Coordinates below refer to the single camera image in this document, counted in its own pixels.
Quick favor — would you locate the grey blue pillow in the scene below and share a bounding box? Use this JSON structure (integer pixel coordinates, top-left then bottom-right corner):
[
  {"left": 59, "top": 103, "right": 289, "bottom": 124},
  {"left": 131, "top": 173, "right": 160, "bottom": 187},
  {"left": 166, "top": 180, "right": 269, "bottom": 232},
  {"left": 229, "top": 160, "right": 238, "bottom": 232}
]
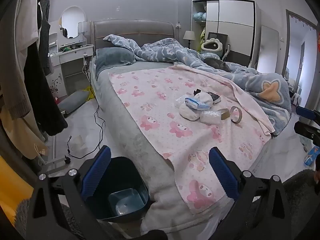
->
[{"left": 95, "top": 47, "right": 137, "bottom": 74}]

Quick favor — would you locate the pink printed blanket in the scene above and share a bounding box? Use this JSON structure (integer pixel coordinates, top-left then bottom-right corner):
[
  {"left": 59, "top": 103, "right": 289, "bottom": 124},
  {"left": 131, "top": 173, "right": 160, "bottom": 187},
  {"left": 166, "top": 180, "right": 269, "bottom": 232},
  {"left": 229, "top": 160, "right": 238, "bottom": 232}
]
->
[{"left": 108, "top": 64, "right": 275, "bottom": 215}]

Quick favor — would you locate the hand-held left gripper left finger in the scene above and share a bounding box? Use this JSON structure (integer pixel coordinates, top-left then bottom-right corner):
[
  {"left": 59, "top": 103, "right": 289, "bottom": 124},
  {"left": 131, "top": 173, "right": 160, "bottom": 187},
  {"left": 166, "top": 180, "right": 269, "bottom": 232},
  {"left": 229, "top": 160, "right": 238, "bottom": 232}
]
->
[{"left": 26, "top": 145, "right": 112, "bottom": 240}]

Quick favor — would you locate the black floor cable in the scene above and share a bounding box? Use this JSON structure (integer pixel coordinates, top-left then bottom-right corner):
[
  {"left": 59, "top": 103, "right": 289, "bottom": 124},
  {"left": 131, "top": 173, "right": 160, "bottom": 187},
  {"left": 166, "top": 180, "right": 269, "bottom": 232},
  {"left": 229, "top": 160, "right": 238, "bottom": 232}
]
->
[{"left": 66, "top": 105, "right": 105, "bottom": 159}]

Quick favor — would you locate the oval mirror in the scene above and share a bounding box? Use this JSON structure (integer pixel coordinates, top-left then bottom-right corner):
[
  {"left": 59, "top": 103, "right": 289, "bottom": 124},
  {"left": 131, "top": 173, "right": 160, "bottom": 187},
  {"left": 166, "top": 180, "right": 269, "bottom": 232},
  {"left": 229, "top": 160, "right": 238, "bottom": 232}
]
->
[{"left": 61, "top": 6, "right": 87, "bottom": 39}]

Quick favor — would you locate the grey fluffy rug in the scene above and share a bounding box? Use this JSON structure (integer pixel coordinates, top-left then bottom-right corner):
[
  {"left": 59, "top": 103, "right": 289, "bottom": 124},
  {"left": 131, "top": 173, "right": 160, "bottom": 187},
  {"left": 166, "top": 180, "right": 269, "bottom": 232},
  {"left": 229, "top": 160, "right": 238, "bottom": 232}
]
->
[{"left": 14, "top": 169, "right": 320, "bottom": 240}]

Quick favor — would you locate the table lamp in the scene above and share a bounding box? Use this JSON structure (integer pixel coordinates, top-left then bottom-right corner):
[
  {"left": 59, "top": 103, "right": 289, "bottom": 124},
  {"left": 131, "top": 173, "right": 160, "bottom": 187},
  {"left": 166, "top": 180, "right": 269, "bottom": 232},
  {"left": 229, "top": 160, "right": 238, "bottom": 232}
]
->
[{"left": 183, "top": 31, "right": 196, "bottom": 48}]

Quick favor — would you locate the clear plastic bag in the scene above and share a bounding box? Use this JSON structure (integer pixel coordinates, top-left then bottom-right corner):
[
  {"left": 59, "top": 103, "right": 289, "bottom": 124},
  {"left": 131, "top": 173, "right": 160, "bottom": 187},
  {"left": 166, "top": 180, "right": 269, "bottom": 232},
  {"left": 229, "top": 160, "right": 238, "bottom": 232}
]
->
[{"left": 175, "top": 94, "right": 193, "bottom": 108}]

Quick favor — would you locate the grey floor cushion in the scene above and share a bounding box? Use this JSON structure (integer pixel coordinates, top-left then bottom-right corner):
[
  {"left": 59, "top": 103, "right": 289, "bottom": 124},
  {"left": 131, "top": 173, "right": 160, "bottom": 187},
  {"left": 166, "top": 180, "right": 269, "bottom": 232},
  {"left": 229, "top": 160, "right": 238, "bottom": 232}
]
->
[{"left": 58, "top": 90, "right": 90, "bottom": 114}]

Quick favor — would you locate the olive knit sweater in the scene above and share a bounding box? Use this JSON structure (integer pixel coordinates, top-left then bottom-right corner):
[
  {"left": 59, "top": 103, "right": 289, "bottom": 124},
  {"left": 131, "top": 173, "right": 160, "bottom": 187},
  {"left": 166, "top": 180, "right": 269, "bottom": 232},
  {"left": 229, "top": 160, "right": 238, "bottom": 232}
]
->
[{"left": 0, "top": 12, "right": 34, "bottom": 122}]

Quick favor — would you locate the white dressing table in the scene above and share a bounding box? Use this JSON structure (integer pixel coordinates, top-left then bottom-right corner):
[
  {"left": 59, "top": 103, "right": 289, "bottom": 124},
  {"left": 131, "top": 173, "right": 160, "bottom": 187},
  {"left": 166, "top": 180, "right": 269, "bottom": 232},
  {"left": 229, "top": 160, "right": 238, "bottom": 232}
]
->
[{"left": 49, "top": 21, "right": 95, "bottom": 98}]

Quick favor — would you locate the bubble wrap piece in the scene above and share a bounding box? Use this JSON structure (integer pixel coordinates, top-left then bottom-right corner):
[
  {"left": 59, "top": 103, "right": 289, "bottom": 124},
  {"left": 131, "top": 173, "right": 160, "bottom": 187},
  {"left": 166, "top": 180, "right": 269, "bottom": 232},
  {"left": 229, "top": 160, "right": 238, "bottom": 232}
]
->
[{"left": 199, "top": 110, "right": 222, "bottom": 125}]

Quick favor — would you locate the blue patterned duvet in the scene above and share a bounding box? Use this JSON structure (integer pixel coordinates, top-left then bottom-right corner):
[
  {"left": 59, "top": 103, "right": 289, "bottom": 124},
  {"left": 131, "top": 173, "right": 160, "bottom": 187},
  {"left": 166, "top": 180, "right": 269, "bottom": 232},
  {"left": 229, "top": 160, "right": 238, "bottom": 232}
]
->
[{"left": 103, "top": 34, "right": 293, "bottom": 138}]

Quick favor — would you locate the cream hanging garment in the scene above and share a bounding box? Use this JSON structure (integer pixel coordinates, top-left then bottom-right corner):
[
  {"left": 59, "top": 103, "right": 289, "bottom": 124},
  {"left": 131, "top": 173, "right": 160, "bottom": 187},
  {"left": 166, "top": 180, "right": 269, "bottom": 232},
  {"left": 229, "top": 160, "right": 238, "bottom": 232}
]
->
[{"left": 0, "top": 110, "right": 49, "bottom": 160}]

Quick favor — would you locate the cream plush pet bed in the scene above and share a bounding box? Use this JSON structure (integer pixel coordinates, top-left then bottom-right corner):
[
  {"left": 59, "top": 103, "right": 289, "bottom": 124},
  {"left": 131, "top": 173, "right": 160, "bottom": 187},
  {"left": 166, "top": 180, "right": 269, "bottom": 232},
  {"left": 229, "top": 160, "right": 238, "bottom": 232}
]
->
[{"left": 200, "top": 37, "right": 224, "bottom": 57}]

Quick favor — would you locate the white wardrobe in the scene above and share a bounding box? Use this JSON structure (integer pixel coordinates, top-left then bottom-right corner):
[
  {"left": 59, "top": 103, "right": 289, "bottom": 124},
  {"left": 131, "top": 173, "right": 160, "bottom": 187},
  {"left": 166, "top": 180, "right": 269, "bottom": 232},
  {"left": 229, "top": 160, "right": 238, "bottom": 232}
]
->
[{"left": 191, "top": 0, "right": 260, "bottom": 68}]

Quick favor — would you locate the yellow green plush toy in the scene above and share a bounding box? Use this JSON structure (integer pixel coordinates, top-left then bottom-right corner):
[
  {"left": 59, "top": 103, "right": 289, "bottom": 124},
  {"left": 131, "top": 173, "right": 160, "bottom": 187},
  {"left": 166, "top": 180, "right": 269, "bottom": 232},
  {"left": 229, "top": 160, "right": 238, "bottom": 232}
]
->
[{"left": 199, "top": 27, "right": 206, "bottom": 53}]

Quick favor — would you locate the yellow cloth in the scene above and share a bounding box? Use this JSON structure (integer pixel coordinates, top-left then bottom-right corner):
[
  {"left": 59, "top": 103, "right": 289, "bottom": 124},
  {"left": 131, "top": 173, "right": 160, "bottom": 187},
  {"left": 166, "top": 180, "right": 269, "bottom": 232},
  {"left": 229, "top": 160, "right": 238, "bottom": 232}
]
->
[{"left": 0, "top": 152, "right": 34, "bottom": 230}]

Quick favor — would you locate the white clothes rack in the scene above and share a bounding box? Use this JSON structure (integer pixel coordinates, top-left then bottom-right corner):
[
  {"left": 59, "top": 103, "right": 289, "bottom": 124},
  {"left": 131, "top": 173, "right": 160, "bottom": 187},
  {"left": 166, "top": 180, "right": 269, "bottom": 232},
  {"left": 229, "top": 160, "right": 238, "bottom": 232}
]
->
[{"left": 37, "top": 135, "right": 72, "bottom": 175}]

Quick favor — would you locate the dark grey cat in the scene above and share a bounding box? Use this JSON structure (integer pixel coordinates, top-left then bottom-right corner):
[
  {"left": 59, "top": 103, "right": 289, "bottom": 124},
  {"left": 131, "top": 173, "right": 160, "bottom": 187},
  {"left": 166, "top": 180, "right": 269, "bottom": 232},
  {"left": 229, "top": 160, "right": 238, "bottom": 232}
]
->
[{"left": 204, "top": 57, "right": 232, "bottom": 72}]

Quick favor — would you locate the small white tissue wad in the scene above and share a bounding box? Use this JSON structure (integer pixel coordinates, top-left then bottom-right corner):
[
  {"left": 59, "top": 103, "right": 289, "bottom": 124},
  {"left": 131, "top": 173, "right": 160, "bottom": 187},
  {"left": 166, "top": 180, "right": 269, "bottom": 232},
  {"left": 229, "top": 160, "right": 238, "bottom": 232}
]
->
[{"left": 195, "top": 91, "right": 214, "bottom": 107}]

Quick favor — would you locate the dark blue trash bin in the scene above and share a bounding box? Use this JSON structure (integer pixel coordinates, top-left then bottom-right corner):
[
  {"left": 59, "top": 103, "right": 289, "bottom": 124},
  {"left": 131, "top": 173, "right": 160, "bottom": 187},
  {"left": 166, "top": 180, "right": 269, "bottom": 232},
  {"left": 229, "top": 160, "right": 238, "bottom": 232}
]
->
[{"left": 85, "top": 156, "right": 150, "bottom": 223}]

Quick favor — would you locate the black hanging garment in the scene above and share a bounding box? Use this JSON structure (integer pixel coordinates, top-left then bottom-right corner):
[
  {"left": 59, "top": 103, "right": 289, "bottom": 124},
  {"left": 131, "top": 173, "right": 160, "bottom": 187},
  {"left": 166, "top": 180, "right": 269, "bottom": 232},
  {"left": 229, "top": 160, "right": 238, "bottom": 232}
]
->
[{"left": 25, "top": 42, "right": 68, "bottom": 137}]

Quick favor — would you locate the blue floor packet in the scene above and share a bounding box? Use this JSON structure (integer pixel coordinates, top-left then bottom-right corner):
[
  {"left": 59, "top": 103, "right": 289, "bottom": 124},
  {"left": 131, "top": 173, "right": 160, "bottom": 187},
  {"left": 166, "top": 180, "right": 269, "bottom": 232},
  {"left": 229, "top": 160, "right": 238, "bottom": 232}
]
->
[{"left": 304, "top": 146, "right": 320, "bottom": 167}]

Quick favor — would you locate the large white tissue wad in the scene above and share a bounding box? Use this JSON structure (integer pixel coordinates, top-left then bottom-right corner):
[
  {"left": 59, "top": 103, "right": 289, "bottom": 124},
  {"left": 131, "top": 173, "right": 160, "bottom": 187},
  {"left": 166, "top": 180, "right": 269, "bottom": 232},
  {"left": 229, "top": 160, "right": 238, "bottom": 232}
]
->
[{"left": 179, "top": 104, "right": 202, "bottom": 123}]

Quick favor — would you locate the white hanging shirt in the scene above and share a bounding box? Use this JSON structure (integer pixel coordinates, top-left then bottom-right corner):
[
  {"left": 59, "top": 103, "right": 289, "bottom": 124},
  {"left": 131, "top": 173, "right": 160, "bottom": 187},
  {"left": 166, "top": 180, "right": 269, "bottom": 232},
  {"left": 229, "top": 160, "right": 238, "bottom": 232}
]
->
[{"left": 14, "top": 0, "right": 42, "bottom": 63}]

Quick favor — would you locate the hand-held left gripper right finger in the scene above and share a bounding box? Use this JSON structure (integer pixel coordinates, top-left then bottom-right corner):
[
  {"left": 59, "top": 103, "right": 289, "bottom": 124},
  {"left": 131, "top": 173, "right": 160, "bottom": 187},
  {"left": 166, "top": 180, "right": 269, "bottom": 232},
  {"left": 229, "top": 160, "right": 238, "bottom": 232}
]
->
[{"left": 209, "top": 147, "right": 298, "bottom": 240}]

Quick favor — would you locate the black chair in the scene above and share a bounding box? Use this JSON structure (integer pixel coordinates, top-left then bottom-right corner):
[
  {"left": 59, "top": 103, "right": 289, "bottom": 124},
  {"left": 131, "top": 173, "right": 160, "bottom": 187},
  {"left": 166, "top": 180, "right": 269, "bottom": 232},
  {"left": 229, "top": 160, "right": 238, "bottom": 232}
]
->
[{"left": 205, "top": 32, "right": 229, "bottom": 55}]

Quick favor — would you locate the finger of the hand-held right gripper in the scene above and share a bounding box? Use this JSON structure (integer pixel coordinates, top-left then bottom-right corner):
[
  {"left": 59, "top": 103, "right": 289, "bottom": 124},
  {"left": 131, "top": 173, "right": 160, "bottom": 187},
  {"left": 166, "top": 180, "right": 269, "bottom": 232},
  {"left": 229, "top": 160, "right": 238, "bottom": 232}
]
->
[
  {"left": 294, "top": 121, "right": 320, "bottom": 145},
  {"left": 296, "top": 106, "right": 320, "bottom": 123}
]

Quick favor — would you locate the yellow bag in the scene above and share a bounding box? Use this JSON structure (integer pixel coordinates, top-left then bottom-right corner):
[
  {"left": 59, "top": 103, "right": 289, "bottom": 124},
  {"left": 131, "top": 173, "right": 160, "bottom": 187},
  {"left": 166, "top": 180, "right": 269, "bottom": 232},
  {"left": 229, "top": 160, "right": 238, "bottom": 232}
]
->
[{"left": 84, "top": 86, "right": 95, "bottom": 100}]

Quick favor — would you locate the grey door frame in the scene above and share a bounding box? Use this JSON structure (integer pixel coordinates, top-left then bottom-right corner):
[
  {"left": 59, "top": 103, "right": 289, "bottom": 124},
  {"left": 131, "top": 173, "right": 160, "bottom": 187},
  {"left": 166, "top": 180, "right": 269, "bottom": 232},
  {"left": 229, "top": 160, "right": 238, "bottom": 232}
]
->
[{"left": 282, "top": 9, "right": 319, "bottom": 110}]

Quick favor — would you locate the blue white packet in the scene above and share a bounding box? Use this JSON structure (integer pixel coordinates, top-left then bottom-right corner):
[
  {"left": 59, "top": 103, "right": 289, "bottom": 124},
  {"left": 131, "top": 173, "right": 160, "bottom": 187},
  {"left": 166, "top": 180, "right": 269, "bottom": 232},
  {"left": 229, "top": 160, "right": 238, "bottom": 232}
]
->
[{"left": 184, "top": 97, "right": 210, "bottom": 110}]

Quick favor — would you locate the grey upholstered bed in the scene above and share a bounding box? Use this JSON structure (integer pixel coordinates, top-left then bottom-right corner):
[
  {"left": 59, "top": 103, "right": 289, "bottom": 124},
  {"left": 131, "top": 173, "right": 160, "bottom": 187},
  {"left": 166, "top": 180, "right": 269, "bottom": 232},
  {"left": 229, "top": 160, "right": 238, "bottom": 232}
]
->
[{"left": 89, "top": 19, "right": 293, "bottom": 234}]

